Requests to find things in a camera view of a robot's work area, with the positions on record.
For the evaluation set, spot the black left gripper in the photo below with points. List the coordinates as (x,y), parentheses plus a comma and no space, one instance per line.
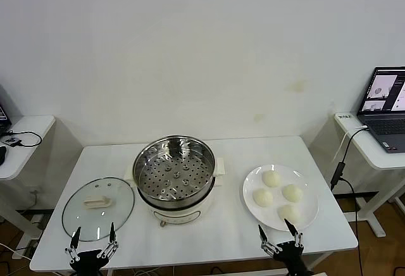
(88,261)

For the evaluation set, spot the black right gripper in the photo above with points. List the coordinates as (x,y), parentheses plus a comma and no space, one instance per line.
(292,255)

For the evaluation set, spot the white steamed baozi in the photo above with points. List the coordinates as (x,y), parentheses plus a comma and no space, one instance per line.
(271,179)
(263,197)
(292,192)
(289,212)

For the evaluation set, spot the stainless steel steamer basket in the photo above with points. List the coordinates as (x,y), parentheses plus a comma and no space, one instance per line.
(174,178)

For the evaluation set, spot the white round plate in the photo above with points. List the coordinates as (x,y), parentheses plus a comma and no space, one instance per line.
(303,219)

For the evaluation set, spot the white power strip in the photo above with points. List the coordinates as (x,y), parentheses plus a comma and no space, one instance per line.
(37,219)

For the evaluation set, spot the cream electric cooking pot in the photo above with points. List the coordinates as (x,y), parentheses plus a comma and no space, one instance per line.
(177,214)

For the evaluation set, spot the white side table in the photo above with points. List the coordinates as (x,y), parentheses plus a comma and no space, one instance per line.
(364,149)
(28,130)

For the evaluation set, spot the white printed label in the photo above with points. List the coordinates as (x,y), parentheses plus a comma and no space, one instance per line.
(345,117)

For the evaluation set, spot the grey open laptop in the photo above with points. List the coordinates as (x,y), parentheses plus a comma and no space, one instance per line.
(386,127)

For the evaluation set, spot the black open laptop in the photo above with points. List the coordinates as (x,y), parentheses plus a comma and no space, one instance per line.
(3,114)

